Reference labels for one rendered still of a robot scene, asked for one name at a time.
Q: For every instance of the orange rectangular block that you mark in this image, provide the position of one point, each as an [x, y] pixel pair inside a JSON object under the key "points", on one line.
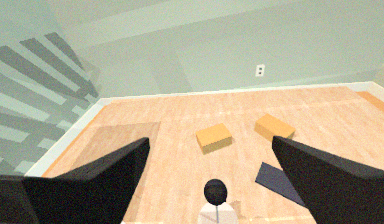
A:
{"points": [[269, 126], [213, 138]]}

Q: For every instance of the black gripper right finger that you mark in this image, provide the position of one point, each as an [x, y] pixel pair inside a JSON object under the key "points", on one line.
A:
{"points": [[336, 190]]}

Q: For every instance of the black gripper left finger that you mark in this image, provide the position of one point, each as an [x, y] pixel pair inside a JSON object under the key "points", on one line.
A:
{"points": [[98, 192]]}

